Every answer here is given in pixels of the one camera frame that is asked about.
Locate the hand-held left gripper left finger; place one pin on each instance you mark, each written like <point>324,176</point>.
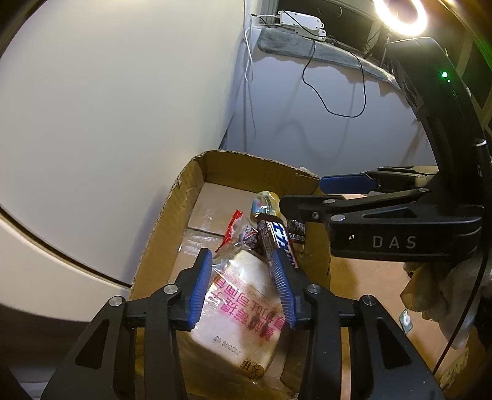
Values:
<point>200,288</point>

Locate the brown chocolate bar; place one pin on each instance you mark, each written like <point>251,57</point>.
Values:
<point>275,234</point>

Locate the clear bread packet pink print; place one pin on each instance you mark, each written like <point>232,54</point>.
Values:
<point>238,307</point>

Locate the red and clear wrapper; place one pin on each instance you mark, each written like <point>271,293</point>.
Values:
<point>232,227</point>

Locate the brown cardboard box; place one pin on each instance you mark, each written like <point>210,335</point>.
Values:
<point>169,238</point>

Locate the dark snack wrapper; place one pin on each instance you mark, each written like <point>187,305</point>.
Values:
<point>296,230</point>

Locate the white power strip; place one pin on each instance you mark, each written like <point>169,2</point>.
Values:
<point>299,21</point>

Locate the yellow snack packet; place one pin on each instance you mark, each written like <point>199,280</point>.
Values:
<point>265,204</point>

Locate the small green white packet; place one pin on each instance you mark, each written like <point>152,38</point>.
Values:
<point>406,321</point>

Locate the person's right hand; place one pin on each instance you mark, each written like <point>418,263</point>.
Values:
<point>438,292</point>

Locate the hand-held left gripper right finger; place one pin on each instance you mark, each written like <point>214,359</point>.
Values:
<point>285,294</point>

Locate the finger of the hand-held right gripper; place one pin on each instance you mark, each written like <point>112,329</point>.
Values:
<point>307,205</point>
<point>342,184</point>

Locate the grey mat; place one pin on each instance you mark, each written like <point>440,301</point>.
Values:
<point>326,50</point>

